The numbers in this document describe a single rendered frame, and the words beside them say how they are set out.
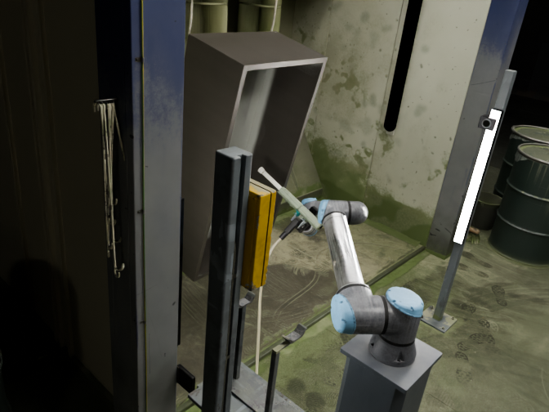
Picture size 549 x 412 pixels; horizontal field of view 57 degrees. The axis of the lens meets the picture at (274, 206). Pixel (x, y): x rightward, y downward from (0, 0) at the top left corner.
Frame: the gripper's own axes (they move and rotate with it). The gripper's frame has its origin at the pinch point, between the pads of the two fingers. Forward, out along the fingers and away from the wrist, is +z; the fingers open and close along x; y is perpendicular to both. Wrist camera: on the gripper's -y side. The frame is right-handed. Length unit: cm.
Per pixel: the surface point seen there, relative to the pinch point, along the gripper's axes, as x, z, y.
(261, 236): -39, 147, 8
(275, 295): -6, -71, 50
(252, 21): 150, -64, -76
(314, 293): -21, -85, 32
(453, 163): -19, -132, -109
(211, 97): 48, 65, -10
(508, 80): -26, -11, -128
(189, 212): 35, 28, 38
